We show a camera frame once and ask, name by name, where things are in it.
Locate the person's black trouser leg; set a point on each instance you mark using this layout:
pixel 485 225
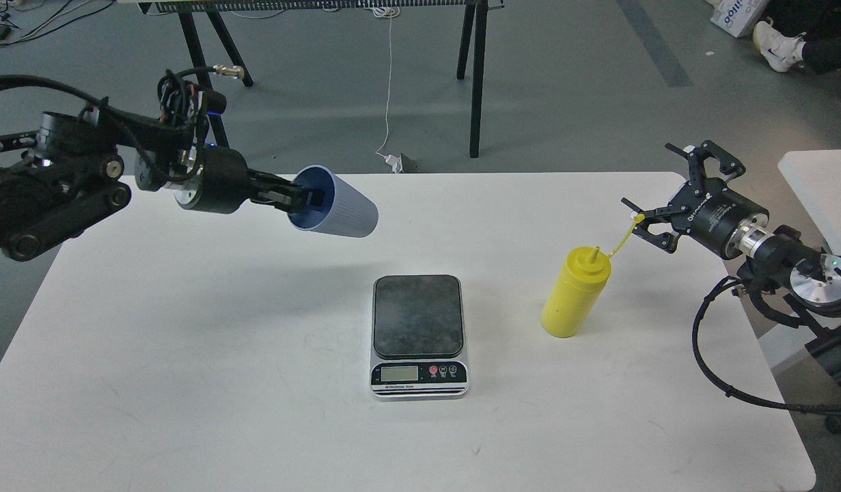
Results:
pixel 819 24

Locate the power adapter on floor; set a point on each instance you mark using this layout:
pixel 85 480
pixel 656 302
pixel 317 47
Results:
pixel 401 164

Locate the white cardboard box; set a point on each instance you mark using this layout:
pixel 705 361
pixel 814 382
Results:
pixel 737 18

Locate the white sneaker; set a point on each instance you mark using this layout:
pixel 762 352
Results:
pixel 780 51

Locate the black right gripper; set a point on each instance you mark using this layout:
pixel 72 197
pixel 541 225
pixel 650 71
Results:
pixel 715 217

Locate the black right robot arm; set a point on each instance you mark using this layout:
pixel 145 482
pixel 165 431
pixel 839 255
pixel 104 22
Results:
pixel 786 281

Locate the yellow squeeze bottle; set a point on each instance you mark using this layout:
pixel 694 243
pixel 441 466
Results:
pixel 582 278

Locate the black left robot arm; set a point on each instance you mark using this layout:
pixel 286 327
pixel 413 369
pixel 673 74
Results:
pixel 69 175

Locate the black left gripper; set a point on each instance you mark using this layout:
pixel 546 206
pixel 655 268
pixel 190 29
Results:
pixel 224 181

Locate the blue ribbed plastic cup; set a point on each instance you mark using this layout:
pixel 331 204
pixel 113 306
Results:
pixel 345 211

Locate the black-legged background table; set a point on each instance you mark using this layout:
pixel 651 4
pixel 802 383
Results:
pixel 419 74

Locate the digital kitchen scale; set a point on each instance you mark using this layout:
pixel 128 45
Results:
pixel 418 346

